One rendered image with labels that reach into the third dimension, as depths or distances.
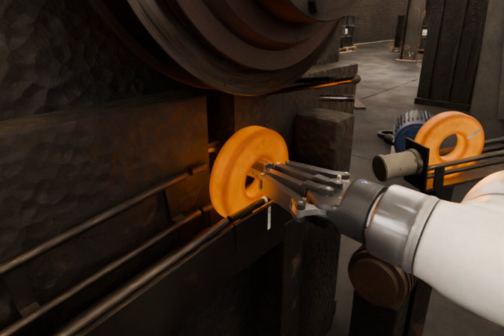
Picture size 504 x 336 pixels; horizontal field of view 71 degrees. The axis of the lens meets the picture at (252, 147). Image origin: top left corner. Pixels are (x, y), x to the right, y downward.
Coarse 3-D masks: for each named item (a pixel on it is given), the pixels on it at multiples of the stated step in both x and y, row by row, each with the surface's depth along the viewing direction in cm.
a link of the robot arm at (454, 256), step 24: (432, 216) 37; (456, 216) 35; (480, 216) 35; (432, 240) 35; (456, 240) 34; (480, 240) 33; (432, 264) 35; (456, 264) 33; (480, 264) 32; (456, 288) 34; (480, 288) 32; (480, 312) 34
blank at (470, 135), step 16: (448, 112) 79; (432, 128) 77; (448, 128) 78; (464, 128) 78; (480, 128) 79; (432, 144) 79; (464, 144) 81; (480, 144) 80; (432, 160) 80; (448, 160) 81; (448, 176) 82
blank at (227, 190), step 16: (256, 128) 54; (224, 144) 52; (240, 144) 50; (256, 144) 52; (272, 144) 55; (224, 160) 50; (240, 160) 50; (272, 160) 57; (224, 176) 49; (240, 176) 51; (224, 192) 50; (240, 192) 52; (256, 192) 58; (224, 208) 51; (240, 208) 54
